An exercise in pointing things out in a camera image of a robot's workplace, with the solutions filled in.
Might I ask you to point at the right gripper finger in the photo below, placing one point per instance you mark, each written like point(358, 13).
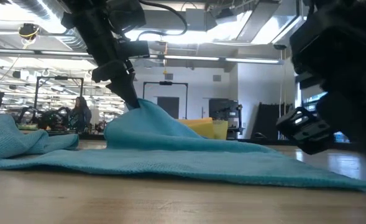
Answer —
point(307, 132)

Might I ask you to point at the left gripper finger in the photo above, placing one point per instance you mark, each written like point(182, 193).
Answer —
point(123, 87)

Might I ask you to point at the teal microfiber towel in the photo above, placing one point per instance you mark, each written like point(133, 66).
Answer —
point(170, 155)

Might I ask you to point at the yellow plastic bin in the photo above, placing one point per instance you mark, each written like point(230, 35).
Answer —
point(221, 130)

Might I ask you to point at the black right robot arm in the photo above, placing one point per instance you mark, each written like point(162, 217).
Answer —
point(341, 2)

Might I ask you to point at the black folded panel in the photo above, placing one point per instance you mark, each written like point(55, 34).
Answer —
point(269, 121)

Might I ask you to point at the grey door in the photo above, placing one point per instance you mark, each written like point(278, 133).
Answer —
point(168, 107)

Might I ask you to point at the person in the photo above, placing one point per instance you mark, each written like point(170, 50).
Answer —
point(80, 113)

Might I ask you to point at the black ceiling device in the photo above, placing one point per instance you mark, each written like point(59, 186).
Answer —
point(29, 31)

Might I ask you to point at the black equipment cart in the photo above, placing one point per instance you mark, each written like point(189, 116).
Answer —
point(223, 112)

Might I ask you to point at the grey ceiling box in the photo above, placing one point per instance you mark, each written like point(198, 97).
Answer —
point(198, 18)

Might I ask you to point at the silver ceiling air unit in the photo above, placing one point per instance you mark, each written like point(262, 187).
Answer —
point(263, 25)

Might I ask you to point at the silver ceiling duct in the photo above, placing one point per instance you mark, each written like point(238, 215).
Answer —
point(52, 28)

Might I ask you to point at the black station frame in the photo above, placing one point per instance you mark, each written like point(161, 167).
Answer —
point(58, 77)

